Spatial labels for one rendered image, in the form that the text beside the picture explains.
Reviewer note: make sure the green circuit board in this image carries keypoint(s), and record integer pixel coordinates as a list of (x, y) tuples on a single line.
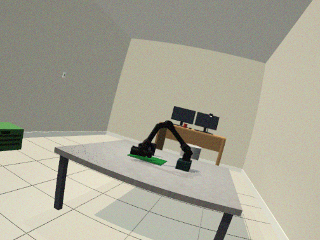
[(152, 160)]

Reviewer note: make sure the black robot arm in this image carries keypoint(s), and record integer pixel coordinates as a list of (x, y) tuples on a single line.
[(142, 147)]

